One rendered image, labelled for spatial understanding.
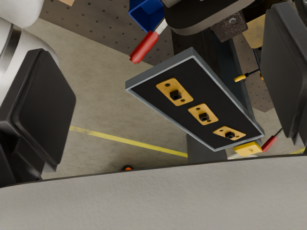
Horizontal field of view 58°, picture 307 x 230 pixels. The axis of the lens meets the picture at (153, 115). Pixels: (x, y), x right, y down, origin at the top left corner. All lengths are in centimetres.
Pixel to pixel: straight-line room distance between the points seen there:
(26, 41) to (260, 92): 117
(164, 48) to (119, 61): 112
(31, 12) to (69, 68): 173
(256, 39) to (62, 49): 172
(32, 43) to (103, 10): 53
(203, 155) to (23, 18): 258
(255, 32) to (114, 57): 167
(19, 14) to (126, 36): 54
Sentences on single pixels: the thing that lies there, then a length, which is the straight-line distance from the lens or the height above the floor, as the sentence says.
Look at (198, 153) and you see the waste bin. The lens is 300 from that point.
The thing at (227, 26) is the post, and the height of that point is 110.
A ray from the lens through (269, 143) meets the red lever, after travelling 91.
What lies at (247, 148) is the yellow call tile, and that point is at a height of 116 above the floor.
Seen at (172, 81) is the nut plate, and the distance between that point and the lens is 48.
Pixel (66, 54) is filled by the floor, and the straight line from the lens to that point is 217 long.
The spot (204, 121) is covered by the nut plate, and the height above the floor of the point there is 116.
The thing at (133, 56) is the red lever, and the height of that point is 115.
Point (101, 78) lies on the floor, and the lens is 234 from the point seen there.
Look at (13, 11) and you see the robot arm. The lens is 56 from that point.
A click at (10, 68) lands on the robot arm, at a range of 44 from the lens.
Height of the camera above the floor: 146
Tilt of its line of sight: 31 degrees down
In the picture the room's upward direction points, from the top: 176 degrees clockwise
